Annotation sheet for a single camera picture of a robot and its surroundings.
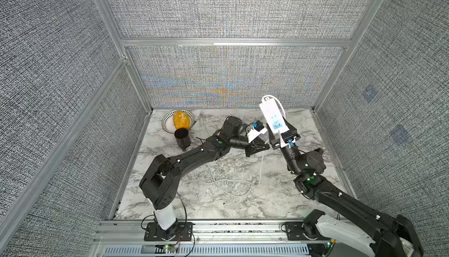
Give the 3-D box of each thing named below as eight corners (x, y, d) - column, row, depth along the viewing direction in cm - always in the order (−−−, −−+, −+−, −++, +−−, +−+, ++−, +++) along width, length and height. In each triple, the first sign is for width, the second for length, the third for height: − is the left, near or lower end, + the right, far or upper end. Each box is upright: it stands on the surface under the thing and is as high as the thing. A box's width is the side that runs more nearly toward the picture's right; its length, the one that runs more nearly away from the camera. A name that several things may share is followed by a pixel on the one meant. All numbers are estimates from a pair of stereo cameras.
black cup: (175, 150, 99) (172, 142, 92) (178, 137, 105) (175, 128, 99) (189, 150, 99) (187, 142, 92) (191, 137, 105) (189, 128, 99)
